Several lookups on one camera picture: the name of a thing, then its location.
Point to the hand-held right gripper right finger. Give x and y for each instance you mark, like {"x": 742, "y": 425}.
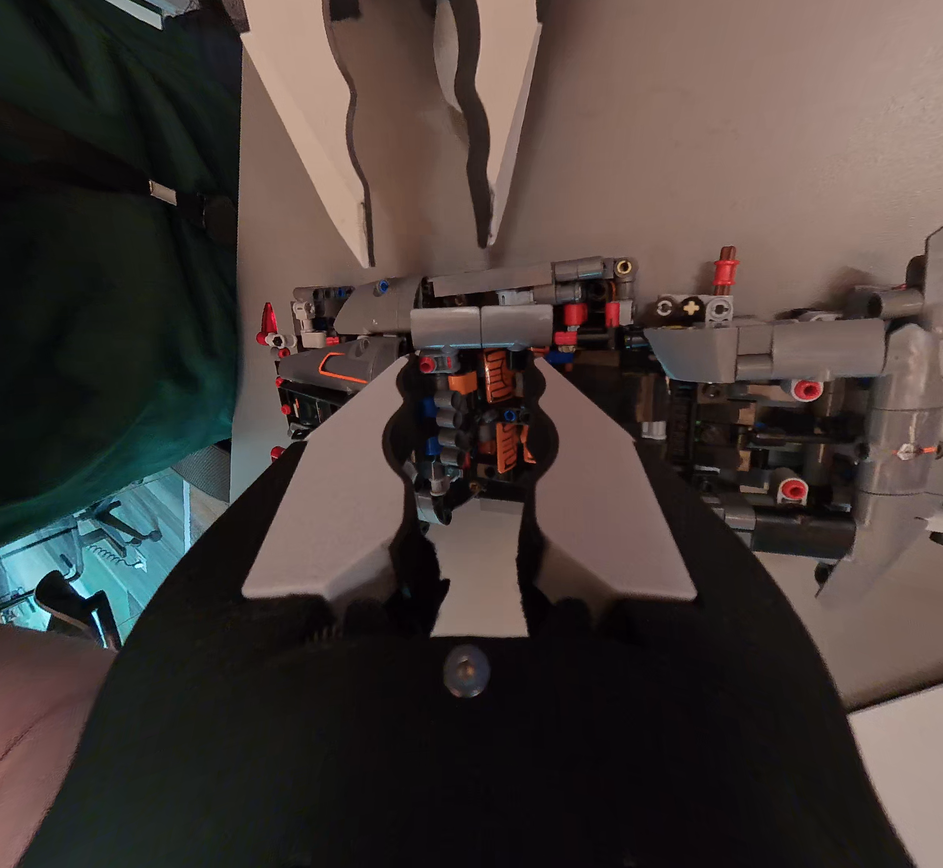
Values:
{"x": 611, "y": 514}

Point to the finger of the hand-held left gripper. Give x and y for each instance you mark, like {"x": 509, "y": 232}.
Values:
{"x": 508, "y": 35}
{"x": 295, "y": 35}

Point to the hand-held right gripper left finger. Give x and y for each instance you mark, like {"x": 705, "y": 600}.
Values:
{"x": 331, "y": 514}

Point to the black office chair base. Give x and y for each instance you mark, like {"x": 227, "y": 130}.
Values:
{"x": 118, "y": 522}

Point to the person's green shirt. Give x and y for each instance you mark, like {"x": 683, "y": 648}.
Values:
{"x": 110, "y": 330}

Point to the white stand with metal arms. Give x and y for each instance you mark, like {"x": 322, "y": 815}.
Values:
{"x": 906, "y": 772}

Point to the person's right forearm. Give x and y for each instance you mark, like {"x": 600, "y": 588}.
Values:
{"x": 37, "y": 720}

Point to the grey black lego car model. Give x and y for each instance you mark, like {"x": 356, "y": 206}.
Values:
{"x": 773, "y": 367}

